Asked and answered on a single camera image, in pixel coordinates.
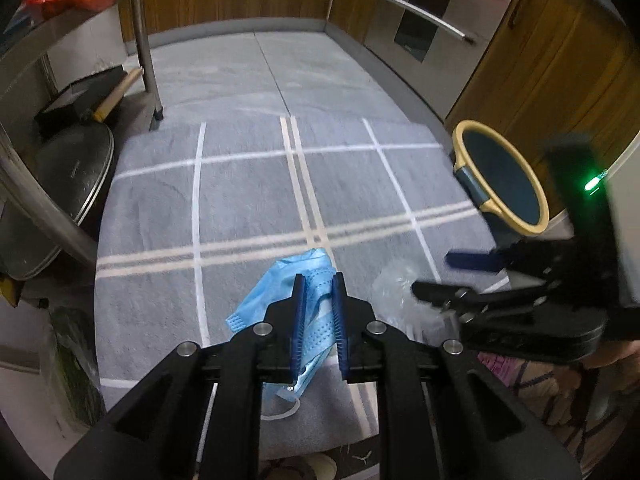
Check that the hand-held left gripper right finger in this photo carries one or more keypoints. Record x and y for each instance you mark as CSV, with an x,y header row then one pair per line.
x,y
341,330

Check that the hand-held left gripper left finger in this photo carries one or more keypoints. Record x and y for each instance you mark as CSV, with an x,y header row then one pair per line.
x,y
299,330

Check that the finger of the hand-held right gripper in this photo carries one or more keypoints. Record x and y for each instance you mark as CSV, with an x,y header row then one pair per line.
x,y
475,261
500,300

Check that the blue face mask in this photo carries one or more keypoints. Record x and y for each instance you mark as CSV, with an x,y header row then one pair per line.
x,y
280,285

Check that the clear plastic wrapper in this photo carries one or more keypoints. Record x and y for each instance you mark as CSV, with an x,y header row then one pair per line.
x,y
400,295

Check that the yellow rimmed trash bin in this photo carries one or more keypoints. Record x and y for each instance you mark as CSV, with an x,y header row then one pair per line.
x,y
505,180

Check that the person's right hand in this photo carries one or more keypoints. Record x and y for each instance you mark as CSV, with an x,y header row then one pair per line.
x,y
620,352

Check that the grey rug with white lines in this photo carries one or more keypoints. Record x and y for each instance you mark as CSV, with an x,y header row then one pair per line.
x,y
240,185

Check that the wide wooden cabinet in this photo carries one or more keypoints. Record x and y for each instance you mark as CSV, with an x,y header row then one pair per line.
x,y
550,60

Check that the green vegetable in plastic bag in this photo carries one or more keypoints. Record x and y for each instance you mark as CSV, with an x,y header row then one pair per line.
x,y
75,370

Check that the stainless steel oven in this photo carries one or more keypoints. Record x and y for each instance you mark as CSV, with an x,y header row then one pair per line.
x,y
425,25

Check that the black box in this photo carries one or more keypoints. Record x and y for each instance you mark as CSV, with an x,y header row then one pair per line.
x,y
75,97

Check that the metal storage rack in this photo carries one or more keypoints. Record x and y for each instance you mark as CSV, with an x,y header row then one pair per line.
x,y
145,35

